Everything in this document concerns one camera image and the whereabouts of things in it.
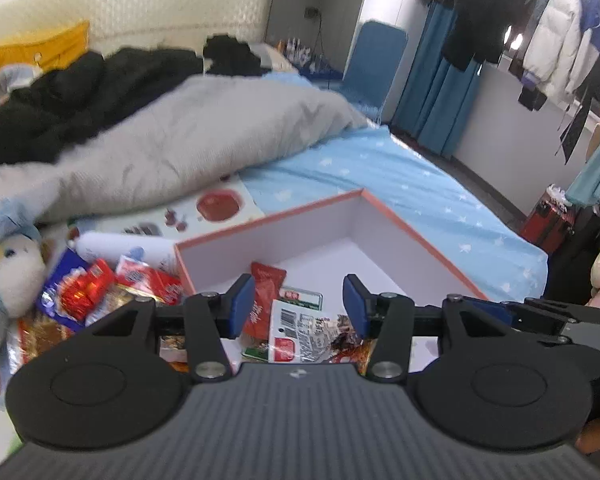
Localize black hanging cloth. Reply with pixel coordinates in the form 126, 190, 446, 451
560, 100, 593, 163

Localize blue snack packet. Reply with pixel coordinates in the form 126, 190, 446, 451
36, 249, 88, 318

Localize hanging black coat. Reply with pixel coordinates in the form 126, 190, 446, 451
440, 0, 541, 72

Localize dark red packet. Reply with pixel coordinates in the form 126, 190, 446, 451
243, 261, 287, 341

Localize cartoon print pillow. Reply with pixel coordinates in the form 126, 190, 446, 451
0, 67, 41, 126

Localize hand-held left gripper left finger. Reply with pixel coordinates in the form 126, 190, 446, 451
82, 272, 257, 383

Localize blue curtain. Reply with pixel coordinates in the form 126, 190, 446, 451
390, 2, 483, 157

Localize black garment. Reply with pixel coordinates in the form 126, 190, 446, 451
202, 34, 272, 77

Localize white packet red label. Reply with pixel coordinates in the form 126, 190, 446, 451
267, 300, 368, 365

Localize white spray bottle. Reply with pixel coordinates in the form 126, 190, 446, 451
75, 231, 180, 273

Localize white puffer jacket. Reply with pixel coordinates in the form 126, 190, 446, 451
522, 0, 600, 103

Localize small dark hanging garment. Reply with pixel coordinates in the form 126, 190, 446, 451
517, 85, 548, 112

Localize clear packet brown snacks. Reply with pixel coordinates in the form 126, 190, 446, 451
85, 285, 146, 326

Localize cream quilted headboard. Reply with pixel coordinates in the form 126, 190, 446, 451
0, 0, 273, 61

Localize black blanket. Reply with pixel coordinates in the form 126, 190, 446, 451
0, 47, 206, 167

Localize yellow pillow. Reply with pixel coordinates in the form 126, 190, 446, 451
0, 20, 91, 73

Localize shiny red small packet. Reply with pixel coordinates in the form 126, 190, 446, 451
60, 258, 116, 321

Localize red suitcase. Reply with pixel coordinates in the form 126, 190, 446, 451
519, 185, 578, 256

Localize row of small bottles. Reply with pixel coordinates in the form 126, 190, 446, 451
279, 37, 313, 63

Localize red white snack packet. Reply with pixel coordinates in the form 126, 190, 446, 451
115, 255, 183, 306

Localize grey duvet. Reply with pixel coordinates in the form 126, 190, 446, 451
0, 72, 368, 223

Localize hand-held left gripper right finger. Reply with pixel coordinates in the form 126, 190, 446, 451
342, 274, 487, 381

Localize deep pink cardboard box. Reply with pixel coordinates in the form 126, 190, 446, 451
174, 188, 491, 361

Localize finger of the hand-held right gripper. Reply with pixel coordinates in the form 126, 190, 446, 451
460, 296, 600, 342

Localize blue chair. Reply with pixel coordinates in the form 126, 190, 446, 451
341, 20, 409, 111

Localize blue tray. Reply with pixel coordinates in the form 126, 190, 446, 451
300, 60, 343, 81

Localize white blue plush toy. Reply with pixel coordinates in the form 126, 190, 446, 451
0, 200, 56, 361

